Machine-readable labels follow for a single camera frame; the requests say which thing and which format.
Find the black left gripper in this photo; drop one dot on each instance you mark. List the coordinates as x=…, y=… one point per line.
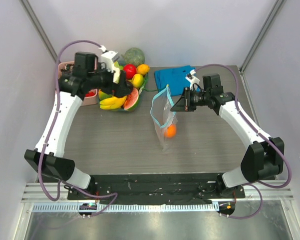
x=117, y=90

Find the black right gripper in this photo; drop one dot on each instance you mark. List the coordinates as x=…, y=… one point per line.
x=186, y=99

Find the clear zip top bag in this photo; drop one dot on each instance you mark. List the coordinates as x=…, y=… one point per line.
x=162, y=116

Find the orange fruit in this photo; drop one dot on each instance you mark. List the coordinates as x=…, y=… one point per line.
x=170, y=131

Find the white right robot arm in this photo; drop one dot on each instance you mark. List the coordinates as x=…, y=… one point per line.
x=262, y=158

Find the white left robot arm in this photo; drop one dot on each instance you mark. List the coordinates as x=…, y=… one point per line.
x=88, y=72

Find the dark purple mangosteen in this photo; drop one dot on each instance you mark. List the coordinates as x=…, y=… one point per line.
x=130, y=86

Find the watermelon slice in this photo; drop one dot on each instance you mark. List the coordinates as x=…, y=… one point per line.
x=132, y=100

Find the white cauliflower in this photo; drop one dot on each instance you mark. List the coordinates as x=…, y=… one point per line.
x=116, y=75

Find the yellow banana bunch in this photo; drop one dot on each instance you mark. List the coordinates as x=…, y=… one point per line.
x=112, y=103

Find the yellow lemon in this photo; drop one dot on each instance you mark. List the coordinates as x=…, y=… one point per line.
x=137, y=80

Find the red apple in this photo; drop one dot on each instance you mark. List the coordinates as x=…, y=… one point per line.
x=130, y=70

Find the green orange mango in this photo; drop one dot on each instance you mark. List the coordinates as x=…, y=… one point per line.
x=103, y=95

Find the green fruit basket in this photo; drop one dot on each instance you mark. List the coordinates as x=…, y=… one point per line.
x=140, y=90

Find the orange yellow mango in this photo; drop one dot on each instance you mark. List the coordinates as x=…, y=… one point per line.
x=143, y=69

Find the blue folded cloth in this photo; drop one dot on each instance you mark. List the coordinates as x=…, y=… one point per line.
x=175, y=78

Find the pink organizer tray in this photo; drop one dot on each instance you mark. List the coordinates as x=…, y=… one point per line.
x=91, y=96

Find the green melon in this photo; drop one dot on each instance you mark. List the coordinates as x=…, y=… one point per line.
x=134, y=56

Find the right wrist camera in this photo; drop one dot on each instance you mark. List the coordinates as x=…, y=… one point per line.
x=193, y=80

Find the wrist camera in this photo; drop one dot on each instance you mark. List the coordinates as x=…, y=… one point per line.
x=109, y=57
x=193, y=80

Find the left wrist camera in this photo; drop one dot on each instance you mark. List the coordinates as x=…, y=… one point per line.
x=109, y=57

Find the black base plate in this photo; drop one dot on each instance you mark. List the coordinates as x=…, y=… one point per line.
x=157, y=189

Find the white slotted cable duct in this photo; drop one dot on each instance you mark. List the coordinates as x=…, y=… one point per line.
x=93, y=208

